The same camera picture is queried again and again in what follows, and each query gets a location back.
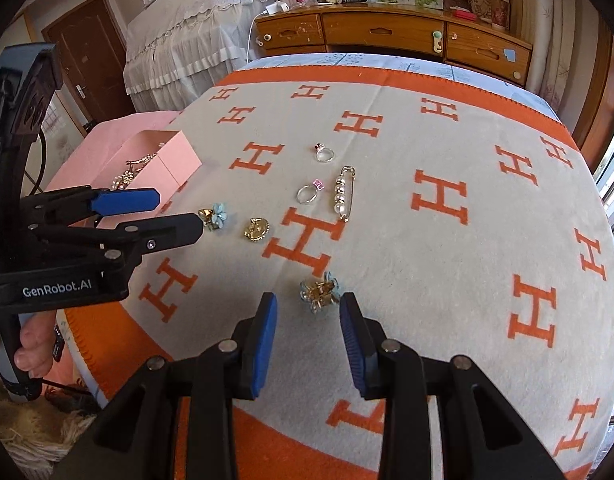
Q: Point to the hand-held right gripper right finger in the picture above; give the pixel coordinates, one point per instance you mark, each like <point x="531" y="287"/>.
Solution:
<point x="357" y="350"/>

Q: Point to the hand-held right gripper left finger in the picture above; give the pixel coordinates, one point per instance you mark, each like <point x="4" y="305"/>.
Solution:
<point x="264" y="345"/>

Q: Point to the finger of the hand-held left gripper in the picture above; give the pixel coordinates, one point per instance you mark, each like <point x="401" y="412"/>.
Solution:
<point x="127" y="201"/>
<point x="172" y="229"/>

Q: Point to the gold hair comb with pearls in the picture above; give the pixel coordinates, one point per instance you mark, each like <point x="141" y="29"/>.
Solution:
<point x="137" y="161"/>

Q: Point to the blue flower hair clip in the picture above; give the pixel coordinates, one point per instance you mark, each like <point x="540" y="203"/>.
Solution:
<point x="319" y="292"/>
<point x="218" y="214"/>

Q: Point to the pink cardboard box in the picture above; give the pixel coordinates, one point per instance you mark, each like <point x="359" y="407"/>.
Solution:
<point x="172" y="165"/>

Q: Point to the round gold brooch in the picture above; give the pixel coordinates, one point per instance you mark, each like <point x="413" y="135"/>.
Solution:
<point x="257" y="229"/>

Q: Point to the person's left hand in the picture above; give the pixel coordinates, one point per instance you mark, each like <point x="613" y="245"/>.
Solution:
<point x="32" y="350"/>

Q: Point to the orange and grey printed blanket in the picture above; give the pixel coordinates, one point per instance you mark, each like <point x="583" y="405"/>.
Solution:
<point x="412" y="285"/>

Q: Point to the beige tasselled cloth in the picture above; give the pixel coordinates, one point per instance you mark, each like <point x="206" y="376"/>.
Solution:
<point x="37" y="430"/>

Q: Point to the brown wooden door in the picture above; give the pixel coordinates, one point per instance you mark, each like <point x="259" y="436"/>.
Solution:
<point x="92" y="60"/>

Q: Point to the gold pearl safety pin brooch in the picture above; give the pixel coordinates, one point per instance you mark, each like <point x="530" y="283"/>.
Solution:
<point x="341" y="195"/>

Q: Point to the white lace furniture cover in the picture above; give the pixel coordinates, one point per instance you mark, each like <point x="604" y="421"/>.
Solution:
<point x="187" y="35"/>

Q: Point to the white charger plug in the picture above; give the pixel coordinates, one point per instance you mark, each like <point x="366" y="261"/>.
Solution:
<point x="275" y="7"/>

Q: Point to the wooden desk with drawers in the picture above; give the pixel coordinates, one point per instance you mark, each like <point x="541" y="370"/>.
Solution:
<point x="382" y="30"/>

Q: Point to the green and white drawer latch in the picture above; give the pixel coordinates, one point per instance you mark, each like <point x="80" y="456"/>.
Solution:
<point x="438" y="42"/>

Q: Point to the small red box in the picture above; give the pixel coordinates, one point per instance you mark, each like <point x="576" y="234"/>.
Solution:
<point x="464" y="14"/>

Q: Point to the red and white cup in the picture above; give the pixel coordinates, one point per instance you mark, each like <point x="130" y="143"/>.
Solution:
<point x="499" y="10"/>

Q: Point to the beige curtain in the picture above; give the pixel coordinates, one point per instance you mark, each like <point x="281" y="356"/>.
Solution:
<point x="562" y="35"/>

